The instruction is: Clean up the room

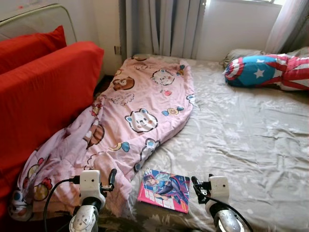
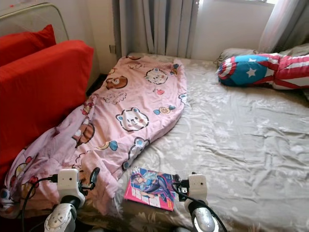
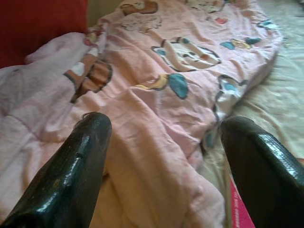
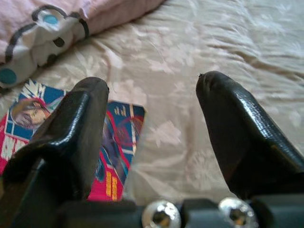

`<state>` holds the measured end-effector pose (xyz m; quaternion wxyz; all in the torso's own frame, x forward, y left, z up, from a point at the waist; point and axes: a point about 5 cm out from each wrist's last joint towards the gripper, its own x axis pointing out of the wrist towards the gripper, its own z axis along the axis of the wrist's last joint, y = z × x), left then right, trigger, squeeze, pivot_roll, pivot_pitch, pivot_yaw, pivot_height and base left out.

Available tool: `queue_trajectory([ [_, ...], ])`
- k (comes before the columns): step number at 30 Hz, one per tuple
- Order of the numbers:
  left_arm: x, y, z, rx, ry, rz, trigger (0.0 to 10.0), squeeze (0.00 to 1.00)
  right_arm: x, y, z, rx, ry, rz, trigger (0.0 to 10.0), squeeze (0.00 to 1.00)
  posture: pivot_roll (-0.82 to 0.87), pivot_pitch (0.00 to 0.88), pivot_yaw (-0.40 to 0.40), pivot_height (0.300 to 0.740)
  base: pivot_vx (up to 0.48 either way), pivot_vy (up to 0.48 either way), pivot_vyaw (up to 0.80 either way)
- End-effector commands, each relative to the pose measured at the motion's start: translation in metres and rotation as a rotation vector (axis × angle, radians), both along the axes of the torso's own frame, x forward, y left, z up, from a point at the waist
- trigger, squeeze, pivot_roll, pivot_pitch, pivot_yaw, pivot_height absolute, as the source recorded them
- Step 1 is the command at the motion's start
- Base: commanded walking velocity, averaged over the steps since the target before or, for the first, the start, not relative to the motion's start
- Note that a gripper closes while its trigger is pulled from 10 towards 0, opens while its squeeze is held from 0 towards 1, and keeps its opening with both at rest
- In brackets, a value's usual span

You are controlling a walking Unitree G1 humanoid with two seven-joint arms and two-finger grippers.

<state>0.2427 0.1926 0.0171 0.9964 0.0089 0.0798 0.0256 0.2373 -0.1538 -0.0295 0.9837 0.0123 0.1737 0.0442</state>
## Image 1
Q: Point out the large red cushion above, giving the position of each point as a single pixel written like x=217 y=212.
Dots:
x=43 y=96

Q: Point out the grey floral bed sheet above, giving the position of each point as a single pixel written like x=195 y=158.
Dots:
x=241 y=135

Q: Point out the star striped bolster pillow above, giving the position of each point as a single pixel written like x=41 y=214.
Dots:
x=256 y=72

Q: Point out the grey folding bed frame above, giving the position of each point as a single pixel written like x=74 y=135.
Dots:
x=38 y=21

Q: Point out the small red cushion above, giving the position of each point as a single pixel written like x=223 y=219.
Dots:
x=29 y=48

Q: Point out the colourful comic book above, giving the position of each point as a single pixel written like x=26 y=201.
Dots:
x=164 y=191

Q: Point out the grey pleated curtain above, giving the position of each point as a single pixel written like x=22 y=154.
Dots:
x=164 y=26

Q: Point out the silver right arm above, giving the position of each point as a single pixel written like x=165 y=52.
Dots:
x=227 y=222

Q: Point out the grey floral pillow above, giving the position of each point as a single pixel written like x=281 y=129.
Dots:
x=241 y=52

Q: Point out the pink cartoon bear blanket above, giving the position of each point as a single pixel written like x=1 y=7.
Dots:
x=145 y=96

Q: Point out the wall socket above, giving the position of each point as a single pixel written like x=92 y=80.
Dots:
x=117 y=50

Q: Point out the silver left arm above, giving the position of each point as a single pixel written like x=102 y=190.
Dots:
x=84 y=220

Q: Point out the sheer white curtain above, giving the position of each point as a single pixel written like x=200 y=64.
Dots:
x=289 y=24

